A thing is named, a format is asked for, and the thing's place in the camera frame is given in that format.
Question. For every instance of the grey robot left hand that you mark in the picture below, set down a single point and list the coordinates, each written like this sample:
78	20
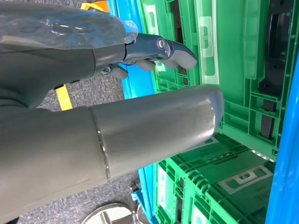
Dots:
58	148

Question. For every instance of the blue metal shelf rack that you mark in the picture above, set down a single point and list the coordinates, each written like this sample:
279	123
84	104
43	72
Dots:
287	154

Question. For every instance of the yellow floor tape outline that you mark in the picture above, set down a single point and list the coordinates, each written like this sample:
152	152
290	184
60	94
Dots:
64	99

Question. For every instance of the green folding crate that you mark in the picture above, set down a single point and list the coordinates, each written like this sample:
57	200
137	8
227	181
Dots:
233	61
210	191

